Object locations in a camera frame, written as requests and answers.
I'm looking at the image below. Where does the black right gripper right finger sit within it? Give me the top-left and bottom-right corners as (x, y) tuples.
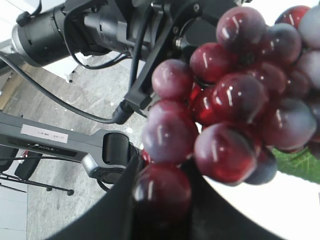
(182, 162), (278, 240)

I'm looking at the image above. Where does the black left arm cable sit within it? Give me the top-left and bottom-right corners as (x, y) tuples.
(0, 51), (133, 125)

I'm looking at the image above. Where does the purple artificial grape bunch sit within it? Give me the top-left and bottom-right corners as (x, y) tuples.
(133, 5), (320, 222)

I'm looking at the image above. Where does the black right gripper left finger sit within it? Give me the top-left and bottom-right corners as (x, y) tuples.
(48, 155), (144, 240)

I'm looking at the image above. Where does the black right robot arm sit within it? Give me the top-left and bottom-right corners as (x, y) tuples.
(0, 113), (277, 240)

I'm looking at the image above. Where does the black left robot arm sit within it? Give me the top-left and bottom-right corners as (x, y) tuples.
(11, 0), (238, 67)

